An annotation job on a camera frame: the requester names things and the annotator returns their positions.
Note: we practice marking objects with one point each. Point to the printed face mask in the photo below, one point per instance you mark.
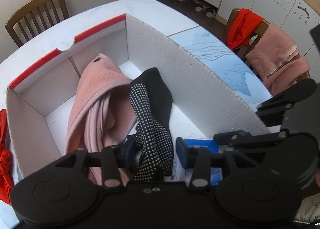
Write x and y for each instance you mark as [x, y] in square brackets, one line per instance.
[178, 172]

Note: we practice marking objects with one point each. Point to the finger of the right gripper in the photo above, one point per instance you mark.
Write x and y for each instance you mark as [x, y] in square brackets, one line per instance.
[271, 112]
[245, 139]

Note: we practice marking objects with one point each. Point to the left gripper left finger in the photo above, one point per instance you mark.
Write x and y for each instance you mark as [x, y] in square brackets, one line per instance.
[117, 163]

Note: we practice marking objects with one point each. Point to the pink fleece cloth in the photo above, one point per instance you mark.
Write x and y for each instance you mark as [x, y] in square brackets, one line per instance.
[102, 114]

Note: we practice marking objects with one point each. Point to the black dotted sock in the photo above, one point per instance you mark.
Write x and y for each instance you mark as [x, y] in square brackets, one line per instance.
[151, 101]

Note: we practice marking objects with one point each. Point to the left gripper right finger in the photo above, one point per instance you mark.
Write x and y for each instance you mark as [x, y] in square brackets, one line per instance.
[197, 159]

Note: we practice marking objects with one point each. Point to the pink towel on chair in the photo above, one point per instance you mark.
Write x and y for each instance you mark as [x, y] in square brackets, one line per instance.
[273, 60]

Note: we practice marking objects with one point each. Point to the red cloth item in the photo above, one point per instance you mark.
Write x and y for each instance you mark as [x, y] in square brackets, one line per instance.
[6, 183]

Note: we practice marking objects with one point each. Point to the blue tissue packet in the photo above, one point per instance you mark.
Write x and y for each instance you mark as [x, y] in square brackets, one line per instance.
[215, 176]

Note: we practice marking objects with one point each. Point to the wooden chair far side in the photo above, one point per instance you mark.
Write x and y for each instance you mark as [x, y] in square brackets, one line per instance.
[35, 17]

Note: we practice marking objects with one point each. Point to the red white shoe box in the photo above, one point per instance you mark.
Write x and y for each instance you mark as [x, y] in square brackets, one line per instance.
[212, 90]

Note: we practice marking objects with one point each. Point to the red garment on chair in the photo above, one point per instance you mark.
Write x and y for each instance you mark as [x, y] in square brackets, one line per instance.
[242, 29]

